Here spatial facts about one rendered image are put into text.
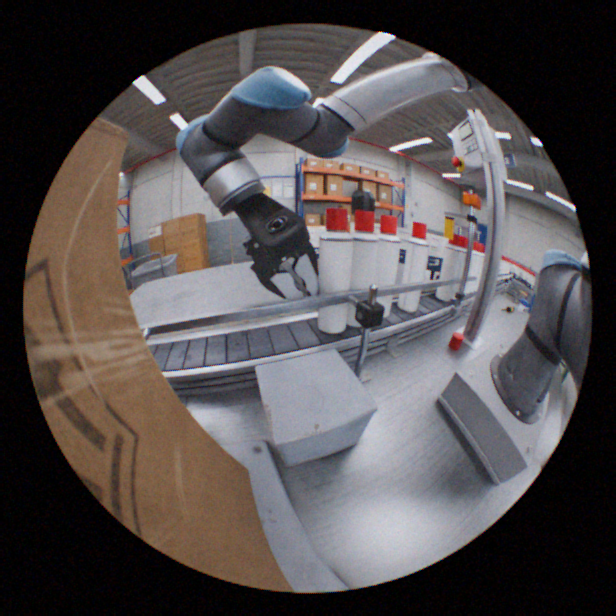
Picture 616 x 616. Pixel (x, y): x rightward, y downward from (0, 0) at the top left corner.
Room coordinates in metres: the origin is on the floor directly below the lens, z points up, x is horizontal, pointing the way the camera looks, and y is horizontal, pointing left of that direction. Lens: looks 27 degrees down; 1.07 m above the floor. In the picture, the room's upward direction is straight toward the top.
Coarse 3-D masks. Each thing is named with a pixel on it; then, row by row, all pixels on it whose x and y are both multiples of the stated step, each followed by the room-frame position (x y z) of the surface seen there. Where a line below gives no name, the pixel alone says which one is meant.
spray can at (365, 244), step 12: (360, 216) 0.29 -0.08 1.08; (372, 216) 0.29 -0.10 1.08; (360, 228) 0.29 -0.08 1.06; (372, 228) 0.29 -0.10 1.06; (360, 240) 0.28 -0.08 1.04; (372, 240) 0.28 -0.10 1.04; (360, 252) 0.28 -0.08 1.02; (372, 252) 0.28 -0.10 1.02; (360, 264) 0.28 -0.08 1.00; (372, 264) 0.28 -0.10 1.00; (360, 276) 0.28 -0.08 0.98; (372, 276) 0.28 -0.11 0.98; (360, 288) 0.28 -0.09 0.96; (360, 300) 0.28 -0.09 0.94; (348, 312) 0.29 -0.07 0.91; (348, 324) 0.29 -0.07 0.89
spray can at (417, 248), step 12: (420, 228) 0.35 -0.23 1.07; (408, 240) 0.36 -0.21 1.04; (420, 240) 0.34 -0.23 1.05; (408, 252) 0.36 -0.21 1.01; (420, 252) 0.34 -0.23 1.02; (408, 264) 0.35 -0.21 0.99; (420, 264) 0.34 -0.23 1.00; (408, 276) 0.35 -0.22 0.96; (420, 276) 0.34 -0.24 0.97; (408, 300) 0.34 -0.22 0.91; (408, 312) 0.34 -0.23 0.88
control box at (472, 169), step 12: (456, 132) 0.41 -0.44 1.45; (492, 132) 0.27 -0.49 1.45; (456, 144) 0.43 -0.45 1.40; (456, 156) 0.44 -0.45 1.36; (468, 156) 0.37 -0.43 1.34; (480, 156) 0.30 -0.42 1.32; (468, 168) 0.38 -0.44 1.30; (480, 168) 0.32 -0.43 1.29; (504, 168) 0.27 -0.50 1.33; (468, 180) 0.44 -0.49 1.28; (480, 180) 0.38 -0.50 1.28; (504, 180) 0.27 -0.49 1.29
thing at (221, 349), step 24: (432, 312) 0.35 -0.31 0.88; (216, 336) 0.25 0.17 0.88; (240, 336) 0.26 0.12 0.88; (264, 336) 0.26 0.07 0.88; (288, 336) 0.26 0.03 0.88; (312, 336) 0.26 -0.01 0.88; (336, 336) 0.26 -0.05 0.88; (168, 360) 0.17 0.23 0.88; (192, 360) 0.18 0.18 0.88; (216, 360) 0.19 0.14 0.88; (240, 360) 0.19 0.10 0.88
